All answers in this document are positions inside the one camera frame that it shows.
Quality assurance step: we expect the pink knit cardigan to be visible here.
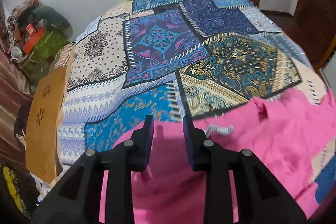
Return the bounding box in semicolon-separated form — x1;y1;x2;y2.
99;88;336;224

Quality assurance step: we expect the white printed paper pile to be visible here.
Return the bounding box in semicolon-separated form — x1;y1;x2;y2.
30;173;59;203

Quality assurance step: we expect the yellow black bag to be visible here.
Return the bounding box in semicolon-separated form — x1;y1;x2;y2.
2;165;30;220

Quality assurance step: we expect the wooden folding lap table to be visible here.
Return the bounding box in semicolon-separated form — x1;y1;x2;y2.
26;67;67;183

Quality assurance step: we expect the striped maroon curtain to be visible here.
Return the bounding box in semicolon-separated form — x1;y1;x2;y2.
1;7;31;166

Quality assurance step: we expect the green patterned storage bag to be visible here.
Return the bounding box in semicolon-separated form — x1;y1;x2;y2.
18;29;68;86

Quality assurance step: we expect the orange box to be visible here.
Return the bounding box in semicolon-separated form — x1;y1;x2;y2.
23;28;45;55

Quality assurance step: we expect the patchwork patterned bedsheet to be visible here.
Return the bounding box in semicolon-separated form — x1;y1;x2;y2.
53;0;336;205

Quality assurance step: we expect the brown wooden door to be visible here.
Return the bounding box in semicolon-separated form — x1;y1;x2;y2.
263;0;335;71

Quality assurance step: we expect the dark green pillow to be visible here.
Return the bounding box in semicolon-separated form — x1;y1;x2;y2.
27;6;74;38

